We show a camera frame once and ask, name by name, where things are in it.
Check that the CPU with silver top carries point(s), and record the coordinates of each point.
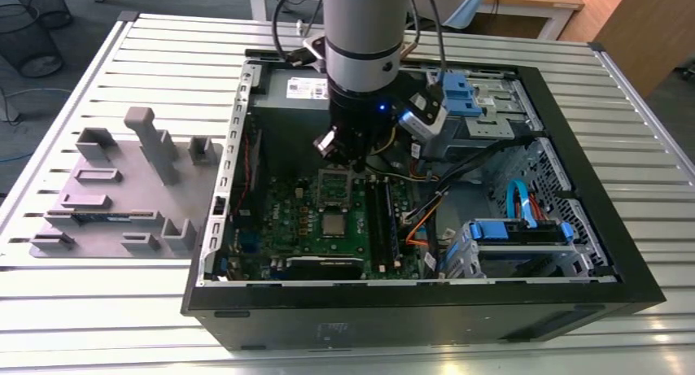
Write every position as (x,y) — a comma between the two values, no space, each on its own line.
(335,224)

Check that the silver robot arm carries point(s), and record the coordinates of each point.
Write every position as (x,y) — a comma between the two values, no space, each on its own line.
(360,33)

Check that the CPU socket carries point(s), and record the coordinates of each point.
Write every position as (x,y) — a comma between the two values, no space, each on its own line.
(350,226)

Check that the grey power supply unit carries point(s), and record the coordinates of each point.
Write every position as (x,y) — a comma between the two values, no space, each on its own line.
(282,127)

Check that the tall blue disk carrier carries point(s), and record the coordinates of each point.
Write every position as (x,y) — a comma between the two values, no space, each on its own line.
(462,100)

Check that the green motherboard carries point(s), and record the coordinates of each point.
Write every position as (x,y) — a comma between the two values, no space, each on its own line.
(287,188)

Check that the grey wrist connector block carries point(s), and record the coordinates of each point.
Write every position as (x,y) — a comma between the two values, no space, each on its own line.
(315,49)

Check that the black case fan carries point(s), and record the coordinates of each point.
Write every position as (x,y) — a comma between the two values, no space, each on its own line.
(255,180)

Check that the silver drive cage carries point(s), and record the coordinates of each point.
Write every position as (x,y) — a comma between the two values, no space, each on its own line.
(488,135)

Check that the black RAM slot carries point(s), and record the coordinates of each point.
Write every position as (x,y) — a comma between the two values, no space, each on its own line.
(375,228)
(383,228)
(368,228)

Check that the blue carrier with black disk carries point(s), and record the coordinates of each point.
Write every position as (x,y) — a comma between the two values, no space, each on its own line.
(488,230)

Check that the black graphics card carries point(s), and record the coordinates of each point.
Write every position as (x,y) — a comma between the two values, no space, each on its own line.
(326,269)

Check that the grey parts rack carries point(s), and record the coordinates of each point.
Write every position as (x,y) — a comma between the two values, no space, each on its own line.
(136,196)

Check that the wooden desk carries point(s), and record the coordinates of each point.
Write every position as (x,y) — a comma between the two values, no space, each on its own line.
(543,1)

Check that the silver disk bay cage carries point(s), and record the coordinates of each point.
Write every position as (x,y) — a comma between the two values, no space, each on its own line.
(543,257)

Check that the black PC case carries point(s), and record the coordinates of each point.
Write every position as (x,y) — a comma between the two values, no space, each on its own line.
(380,326)

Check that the RAM stick with white label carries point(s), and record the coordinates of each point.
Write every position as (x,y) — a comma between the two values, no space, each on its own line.
(103,217)

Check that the brown wooden cabinet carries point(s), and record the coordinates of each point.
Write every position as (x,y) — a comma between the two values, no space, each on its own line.
(646,33)

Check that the small black mesh bin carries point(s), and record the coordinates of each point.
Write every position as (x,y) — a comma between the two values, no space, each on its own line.
(56,13)

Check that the large black mesh bin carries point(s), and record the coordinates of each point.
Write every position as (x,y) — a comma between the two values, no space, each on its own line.
(32,49)

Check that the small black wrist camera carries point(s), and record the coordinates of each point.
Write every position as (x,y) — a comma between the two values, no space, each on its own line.
(324,144)

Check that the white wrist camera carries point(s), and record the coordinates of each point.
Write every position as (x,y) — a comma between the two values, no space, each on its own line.
(426,119)

